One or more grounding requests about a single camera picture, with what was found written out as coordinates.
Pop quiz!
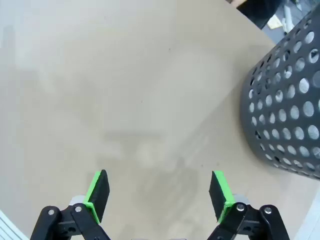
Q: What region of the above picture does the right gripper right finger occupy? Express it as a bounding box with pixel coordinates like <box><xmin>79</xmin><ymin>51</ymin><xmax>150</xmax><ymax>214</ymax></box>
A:
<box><xmin>206</xmin><ymin>170</ymin><xmax>291</xmax><ymax>240</ymax></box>

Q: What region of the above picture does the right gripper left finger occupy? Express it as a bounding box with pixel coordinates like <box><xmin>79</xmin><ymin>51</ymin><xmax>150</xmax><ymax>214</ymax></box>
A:
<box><xmin>29</xmin><ymin>169</ymin><xmax>111</xmax><ymax>240</ymax></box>

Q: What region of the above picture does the black perforated plastic basket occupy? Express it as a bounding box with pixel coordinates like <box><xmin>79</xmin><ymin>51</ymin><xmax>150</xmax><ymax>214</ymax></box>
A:
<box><xmin>240</xmin><ymin>3</ymin><xmax>320</xmax><ymax>180</ymax></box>

